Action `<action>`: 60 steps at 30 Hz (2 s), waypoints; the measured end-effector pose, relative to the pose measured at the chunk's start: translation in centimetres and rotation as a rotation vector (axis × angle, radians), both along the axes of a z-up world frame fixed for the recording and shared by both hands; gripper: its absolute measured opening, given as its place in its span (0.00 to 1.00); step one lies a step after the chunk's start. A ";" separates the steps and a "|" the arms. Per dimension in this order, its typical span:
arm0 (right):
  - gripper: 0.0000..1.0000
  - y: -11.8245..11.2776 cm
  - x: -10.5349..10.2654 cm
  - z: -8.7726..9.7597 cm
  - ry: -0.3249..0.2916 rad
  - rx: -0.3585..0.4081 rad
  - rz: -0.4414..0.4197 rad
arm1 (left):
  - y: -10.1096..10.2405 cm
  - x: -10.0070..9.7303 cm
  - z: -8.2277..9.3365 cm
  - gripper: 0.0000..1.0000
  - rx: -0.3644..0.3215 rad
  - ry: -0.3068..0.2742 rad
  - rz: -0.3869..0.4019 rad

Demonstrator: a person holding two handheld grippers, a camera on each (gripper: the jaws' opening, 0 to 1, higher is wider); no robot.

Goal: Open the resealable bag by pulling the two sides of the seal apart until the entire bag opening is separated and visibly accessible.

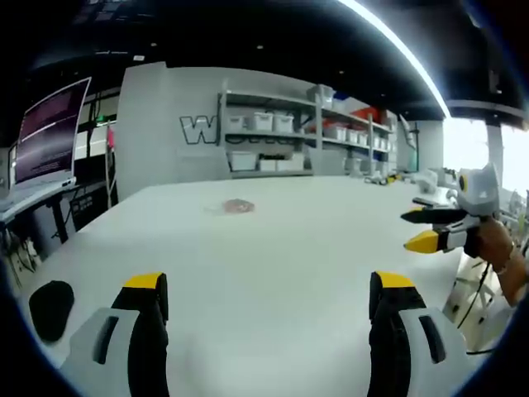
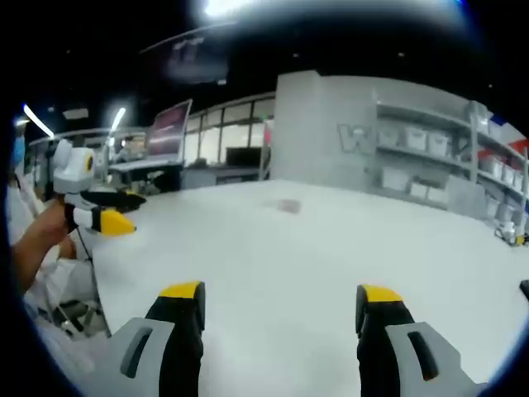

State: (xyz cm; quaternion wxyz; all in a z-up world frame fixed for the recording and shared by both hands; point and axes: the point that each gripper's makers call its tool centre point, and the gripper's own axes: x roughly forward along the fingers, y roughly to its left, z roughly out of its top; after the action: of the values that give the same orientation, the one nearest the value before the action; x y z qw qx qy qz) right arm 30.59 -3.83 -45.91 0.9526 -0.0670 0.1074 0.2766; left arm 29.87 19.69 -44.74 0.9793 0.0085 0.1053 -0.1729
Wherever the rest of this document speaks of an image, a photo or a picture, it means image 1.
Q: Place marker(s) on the ceiling light strip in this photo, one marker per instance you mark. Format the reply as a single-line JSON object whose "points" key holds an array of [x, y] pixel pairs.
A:
{"points": [[409, 54]]}

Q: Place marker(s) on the black round pad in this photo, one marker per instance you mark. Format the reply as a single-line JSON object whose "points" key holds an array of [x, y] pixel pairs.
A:
{"points": [[51, 310]]}

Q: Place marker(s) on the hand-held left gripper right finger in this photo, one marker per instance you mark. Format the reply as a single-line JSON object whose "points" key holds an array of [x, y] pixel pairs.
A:
{"points": [[413, 335]]}

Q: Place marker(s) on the grey metal shelving unit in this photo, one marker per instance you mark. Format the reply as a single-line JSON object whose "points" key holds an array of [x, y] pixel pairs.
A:
{"points": [[310, 132]]}

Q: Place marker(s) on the grey side desk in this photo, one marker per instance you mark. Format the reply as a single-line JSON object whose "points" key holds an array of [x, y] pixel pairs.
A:
{"points": [[37, 207]]}

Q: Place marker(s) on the person's right hand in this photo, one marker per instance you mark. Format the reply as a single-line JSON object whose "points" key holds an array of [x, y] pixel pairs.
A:
{"points": [[494, 240]]}

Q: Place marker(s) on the computer monitor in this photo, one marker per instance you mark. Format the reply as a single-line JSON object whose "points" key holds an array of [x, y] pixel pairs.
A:
{"points": [[47, 132]]}

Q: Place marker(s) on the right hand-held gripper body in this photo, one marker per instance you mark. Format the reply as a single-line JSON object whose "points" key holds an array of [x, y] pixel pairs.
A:
{"points": [[479, 194]]}

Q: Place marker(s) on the white partition panel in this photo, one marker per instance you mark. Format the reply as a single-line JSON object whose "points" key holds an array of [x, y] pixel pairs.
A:
{"points": [[173, 124]]}

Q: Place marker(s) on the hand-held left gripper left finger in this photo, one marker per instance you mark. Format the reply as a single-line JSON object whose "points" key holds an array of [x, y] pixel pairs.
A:
{"points": [[124, 331]]}

